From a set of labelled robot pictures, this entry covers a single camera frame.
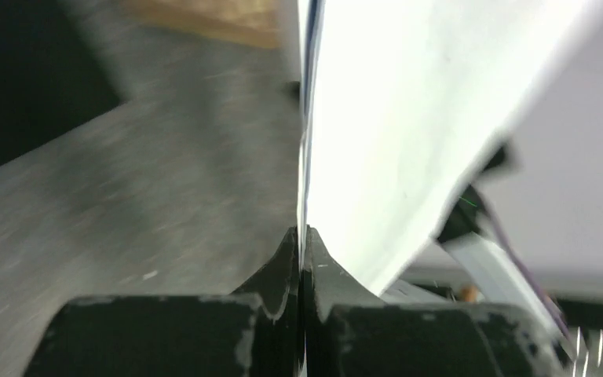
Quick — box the black blue file folder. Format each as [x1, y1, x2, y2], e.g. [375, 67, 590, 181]
[0, 1, 122, 166]

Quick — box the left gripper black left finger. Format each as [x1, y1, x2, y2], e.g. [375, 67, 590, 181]
[24, 229, 302, 377]

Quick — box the white paper sheet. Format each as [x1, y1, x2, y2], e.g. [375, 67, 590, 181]
[298, 1, 603, 295]

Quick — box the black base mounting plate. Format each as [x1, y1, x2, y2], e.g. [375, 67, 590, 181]
[411, 280, 603, 330]

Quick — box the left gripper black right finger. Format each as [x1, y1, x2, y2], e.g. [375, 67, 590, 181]
[302, 228, 565, 377]

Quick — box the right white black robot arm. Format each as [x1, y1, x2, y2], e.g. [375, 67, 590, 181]
[437, 184, 580, 364]

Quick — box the white slotted cable duct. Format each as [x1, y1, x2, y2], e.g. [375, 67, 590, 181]
[568, 328, 603, 377]

